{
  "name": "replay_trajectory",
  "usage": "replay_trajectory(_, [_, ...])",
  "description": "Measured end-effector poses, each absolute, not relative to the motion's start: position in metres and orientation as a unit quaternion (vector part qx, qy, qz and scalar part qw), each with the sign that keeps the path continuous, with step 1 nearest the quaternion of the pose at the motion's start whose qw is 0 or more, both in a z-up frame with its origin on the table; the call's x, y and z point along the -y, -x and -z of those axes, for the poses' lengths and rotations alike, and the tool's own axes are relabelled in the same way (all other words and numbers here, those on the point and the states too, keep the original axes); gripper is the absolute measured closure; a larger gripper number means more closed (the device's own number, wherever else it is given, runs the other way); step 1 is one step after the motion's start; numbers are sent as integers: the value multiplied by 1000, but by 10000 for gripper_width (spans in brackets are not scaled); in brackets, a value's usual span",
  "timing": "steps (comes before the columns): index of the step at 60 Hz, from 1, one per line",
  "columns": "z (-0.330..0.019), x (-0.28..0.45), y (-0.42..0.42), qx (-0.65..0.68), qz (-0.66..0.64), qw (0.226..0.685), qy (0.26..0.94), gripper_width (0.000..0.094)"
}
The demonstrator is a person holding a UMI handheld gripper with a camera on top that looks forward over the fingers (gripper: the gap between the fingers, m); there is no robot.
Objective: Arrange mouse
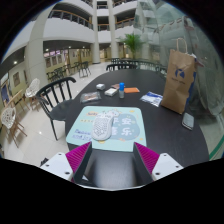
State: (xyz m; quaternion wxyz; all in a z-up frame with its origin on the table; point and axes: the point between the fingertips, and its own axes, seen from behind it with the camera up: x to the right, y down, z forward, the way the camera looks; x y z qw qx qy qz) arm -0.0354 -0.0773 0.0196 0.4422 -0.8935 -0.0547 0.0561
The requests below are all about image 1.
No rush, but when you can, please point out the white lattice chair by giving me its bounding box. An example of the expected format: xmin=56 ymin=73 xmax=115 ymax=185
xmin=0 ymin=106 xmax=28 ymax=148
xmin=24 ymin=78 xmax=42 ymax=108

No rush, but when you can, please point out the white perforated computer mouse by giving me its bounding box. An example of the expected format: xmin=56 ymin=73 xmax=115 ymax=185
xmin=90 ymin=112 xmax=115 ymax=142

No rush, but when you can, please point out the orange card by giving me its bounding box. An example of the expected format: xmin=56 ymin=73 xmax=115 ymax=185
xmin=123 ymin=87 xmax=141 ymax=94

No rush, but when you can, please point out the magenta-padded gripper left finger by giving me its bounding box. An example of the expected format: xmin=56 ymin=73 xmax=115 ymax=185
xmin=39 ymin=141 xmax=98 ymax=188

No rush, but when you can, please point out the grey smartphone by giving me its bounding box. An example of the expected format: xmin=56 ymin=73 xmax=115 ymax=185
xmin=181 ymin=111 xmax=196 ymax=131

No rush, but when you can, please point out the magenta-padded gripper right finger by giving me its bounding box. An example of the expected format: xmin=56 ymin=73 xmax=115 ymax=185
xmin=132 ymin=141 xmax=184 ymax=187

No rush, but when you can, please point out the group of dark chairs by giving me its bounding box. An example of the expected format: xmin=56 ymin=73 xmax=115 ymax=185
xmin=46 ymin=60 xmax=92 ymax=83

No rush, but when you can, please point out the brown paper bag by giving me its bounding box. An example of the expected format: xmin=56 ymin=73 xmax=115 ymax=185
xmin=160 ymin=37 xmax=198 ymax=115

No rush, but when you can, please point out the green potted plant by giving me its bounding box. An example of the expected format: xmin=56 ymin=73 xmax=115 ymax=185
xmin=118 ymin=33 xmax=145 ymax=60

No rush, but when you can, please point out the small blue-capped bottle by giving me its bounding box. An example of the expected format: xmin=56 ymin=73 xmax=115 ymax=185
xmin=118 ymin=82 xmax=126 ymax=99

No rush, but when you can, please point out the black wooden chair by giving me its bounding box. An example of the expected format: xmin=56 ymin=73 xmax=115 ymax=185
xmin=35 ymin=76 xmax=78 ymax=141
xmin=105 ymin=63 xmax=138 ymax=72

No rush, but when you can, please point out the light blue printed mouse pad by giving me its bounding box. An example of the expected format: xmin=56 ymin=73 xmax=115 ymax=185
xmin=65 ymin=105 xmax=148 ymax=153

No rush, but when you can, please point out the white and blue plastic packet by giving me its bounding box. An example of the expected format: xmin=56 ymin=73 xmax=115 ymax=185
xmin=139 ymin=91 xmax=164 ymax=108

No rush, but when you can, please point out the clear plastic packet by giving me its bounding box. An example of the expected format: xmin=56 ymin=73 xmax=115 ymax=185
xmin=79 ymin=91 xmax=102 ymax=104

